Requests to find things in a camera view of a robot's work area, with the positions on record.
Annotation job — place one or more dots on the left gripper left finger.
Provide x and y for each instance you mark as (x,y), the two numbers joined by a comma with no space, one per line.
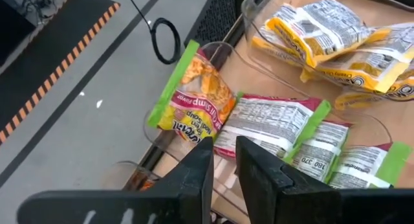
(145,208)

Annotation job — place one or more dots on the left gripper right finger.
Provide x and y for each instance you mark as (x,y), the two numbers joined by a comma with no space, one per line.
(291,204)

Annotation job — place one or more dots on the green Maruchan noodle packet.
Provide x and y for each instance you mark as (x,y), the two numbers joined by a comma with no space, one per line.
(200,88)
(320,152)
(271,127)
(365,169)

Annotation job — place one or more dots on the clear plastic bin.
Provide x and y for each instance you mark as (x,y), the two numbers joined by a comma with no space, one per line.
(250,10)
(252,78)
(129,167)

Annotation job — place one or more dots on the yellow Maruchan noodle packet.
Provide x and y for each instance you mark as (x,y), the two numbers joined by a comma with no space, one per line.
(401,92)
(372,65)
(258,42)
(323,26)

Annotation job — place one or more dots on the black hazard-striped floor mat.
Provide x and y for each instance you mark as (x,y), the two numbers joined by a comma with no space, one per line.
(48,46)

